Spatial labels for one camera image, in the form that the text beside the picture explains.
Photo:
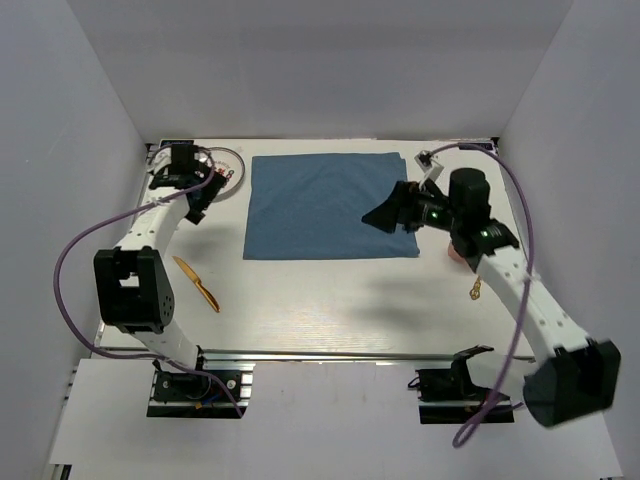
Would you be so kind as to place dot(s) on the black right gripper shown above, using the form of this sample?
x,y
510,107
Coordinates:
x,y
401,206

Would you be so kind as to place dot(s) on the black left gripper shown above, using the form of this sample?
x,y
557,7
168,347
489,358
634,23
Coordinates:
x,y
211,188

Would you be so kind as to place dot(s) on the white printed plate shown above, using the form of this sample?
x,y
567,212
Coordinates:
x,y
230,164

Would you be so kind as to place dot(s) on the gold knife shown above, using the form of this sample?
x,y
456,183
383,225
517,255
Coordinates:
x,y
196,280

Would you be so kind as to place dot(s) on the pink plastic cup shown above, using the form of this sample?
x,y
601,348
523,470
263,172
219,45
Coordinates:
x,y
453,254

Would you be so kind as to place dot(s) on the blue cloth napkin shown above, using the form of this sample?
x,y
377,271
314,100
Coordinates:
x,y
309,207

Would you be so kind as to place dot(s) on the gold fork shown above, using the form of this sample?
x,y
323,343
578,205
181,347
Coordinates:
x,y
475,291

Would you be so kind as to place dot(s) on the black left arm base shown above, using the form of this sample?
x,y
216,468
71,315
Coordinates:
x,y
179,395

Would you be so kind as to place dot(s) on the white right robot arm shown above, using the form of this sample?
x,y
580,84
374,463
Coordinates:
x,y
573,375

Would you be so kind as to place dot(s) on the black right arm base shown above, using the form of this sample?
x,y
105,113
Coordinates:
x,y
446,393

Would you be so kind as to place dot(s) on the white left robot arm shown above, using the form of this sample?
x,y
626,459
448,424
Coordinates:
x,y
134,291

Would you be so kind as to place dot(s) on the dark corner label sticker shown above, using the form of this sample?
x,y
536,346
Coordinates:
x,y
170,142

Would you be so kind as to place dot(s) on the right corner label sticker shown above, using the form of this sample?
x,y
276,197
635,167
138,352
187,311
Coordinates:
x,y
489,146

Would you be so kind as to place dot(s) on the aluminium table edge rail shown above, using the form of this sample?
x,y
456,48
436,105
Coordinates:
x,y
264,355

